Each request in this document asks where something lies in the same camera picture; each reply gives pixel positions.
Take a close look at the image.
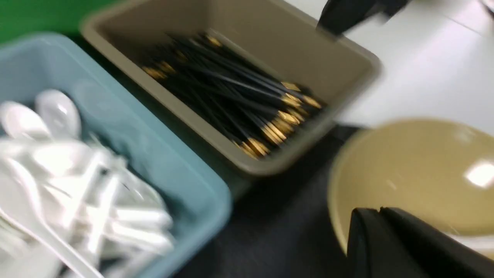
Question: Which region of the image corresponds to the pile of black chopsticks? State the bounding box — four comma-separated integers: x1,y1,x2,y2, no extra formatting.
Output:
138,32,327,160

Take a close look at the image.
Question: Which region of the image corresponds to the yellow noodle bowl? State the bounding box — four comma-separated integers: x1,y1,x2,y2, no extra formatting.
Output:
327,118,494,259

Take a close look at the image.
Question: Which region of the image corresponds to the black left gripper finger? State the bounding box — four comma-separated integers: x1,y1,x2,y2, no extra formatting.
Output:
347,207,494,278

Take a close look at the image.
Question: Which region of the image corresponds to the brown plastic bin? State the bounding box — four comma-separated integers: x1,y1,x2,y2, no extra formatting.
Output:
80,0,381,176

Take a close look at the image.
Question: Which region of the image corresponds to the black serving tray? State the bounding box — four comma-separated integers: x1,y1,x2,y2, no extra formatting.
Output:
69,34,362,278

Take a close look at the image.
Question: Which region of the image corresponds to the teal plastic bin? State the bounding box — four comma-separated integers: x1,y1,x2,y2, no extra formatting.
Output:
0,33,232,278

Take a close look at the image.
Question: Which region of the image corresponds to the white spoon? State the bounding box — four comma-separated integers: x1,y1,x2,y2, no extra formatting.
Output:
0,102,52,140
35,89,82,139

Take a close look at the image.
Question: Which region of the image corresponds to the white spoon back right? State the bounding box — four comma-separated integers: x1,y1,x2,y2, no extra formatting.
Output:
35,89,82,139

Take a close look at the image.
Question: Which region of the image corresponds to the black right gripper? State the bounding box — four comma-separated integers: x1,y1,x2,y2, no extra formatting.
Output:
316,0,409,37

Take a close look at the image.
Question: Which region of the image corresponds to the white spoon back centre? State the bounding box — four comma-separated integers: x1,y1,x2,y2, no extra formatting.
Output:
0,102,52,140

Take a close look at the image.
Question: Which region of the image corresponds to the green cloth backdrop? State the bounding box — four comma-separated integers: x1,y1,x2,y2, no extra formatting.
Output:
0,0,116,43

